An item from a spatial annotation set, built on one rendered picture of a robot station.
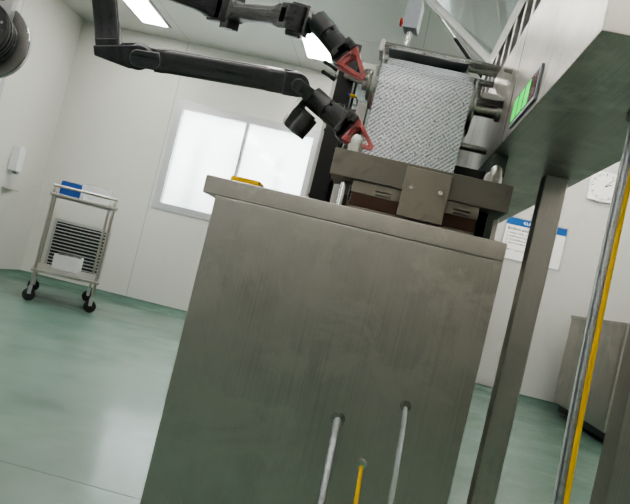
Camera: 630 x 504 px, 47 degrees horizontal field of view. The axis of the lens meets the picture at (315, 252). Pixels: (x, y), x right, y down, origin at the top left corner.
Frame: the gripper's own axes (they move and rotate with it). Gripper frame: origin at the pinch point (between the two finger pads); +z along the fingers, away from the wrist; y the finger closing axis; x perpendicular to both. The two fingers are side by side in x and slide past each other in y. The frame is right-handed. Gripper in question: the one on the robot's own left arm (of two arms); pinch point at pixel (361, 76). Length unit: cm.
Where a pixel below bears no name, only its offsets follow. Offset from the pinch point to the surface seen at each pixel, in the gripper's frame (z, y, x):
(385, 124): 14.6, 7.4, -3.9
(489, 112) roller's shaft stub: 28.0, 2.5, 19.0
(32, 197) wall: -227, -540, -264
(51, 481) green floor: 33, -10, -137
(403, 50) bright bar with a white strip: -3.1, -23.3, 17.5
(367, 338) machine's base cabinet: 51, 35, -38
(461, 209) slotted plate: 42, 27, -5
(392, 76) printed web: 6.1, 6.4, 5.0
